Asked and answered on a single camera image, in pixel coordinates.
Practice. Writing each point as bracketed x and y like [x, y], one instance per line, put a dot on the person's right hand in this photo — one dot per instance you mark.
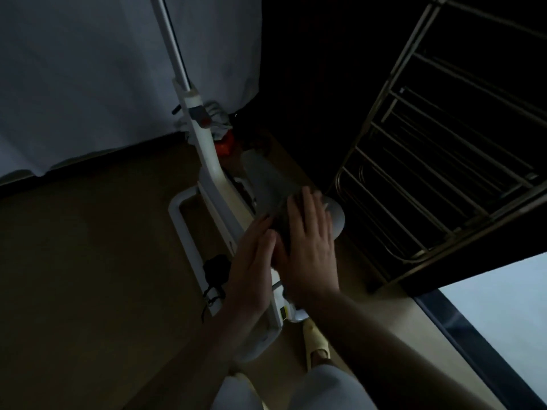
[310, 256]

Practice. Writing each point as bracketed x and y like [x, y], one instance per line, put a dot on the grey bike saddle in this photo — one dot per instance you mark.
[269, 179]

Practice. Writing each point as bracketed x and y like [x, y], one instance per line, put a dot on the white hanging sheet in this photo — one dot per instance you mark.
[85, 59]

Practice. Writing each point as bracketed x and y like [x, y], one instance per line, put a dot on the person's white shorts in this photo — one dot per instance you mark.
[333, 388]

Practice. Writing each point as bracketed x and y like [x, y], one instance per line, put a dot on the dark stone door threshold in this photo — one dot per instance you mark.
[478, 350]

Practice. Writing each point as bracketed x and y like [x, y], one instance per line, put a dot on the dark wooden door frame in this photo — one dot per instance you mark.
[470, 260]

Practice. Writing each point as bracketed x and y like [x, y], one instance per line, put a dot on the person's right leg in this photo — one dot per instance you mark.
[320, 359]

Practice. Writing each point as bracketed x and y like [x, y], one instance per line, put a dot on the person's left hand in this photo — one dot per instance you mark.
[250, 277]

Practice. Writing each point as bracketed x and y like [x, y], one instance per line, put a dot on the grey cleaning cloth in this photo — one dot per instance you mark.
[282, 222]

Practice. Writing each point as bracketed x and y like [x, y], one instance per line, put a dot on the person's left forearm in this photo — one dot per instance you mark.
[192, 367]

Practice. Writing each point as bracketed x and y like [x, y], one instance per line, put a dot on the person's right forearm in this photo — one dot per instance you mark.
[393, 358]

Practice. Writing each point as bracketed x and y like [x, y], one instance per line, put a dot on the white exercise bike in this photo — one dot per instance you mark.
[209, 166]

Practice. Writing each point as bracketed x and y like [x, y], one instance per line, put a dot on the metal drying rack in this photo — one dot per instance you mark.
[440, 166]

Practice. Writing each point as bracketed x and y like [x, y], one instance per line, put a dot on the pale yellow slipper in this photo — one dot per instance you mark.
[316, 337]

